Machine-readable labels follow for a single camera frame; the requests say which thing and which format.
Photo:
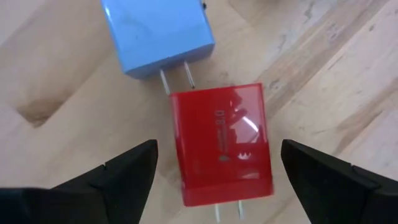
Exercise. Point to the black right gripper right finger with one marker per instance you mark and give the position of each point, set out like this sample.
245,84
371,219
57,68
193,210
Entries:
326,186

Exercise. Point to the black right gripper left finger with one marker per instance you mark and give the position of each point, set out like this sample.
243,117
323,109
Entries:
118,193

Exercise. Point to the red charger block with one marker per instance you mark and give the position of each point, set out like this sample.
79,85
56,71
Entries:
217,149

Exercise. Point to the light blue charger block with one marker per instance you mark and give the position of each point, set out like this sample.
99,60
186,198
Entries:
155,34

